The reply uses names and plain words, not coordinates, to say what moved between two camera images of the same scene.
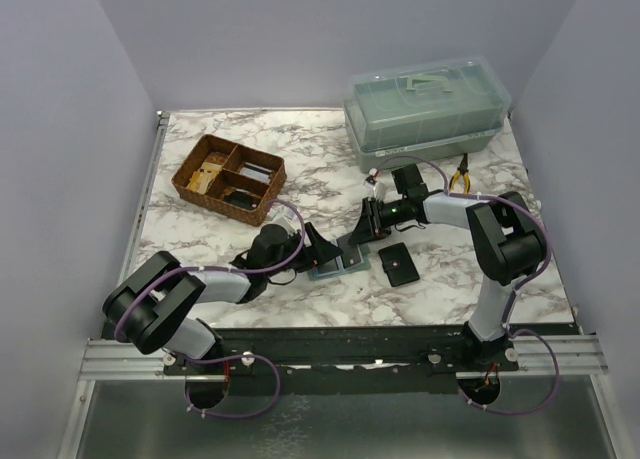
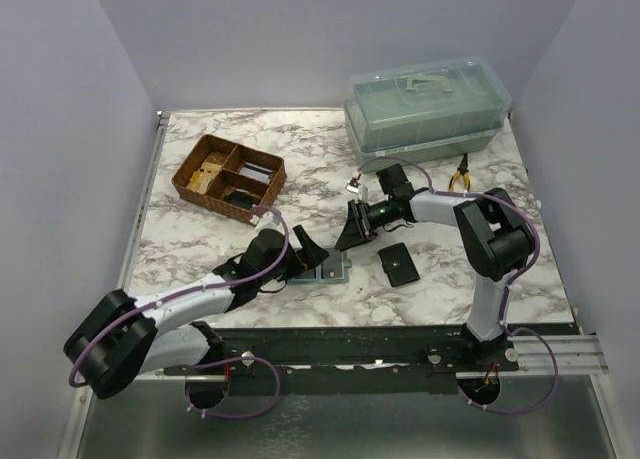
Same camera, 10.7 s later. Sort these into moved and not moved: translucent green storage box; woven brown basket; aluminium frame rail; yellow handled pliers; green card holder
Moved: green card holder
Not moved: translucent green storage box; aluminium frame rail; woven brown basket; yellow handled pliers
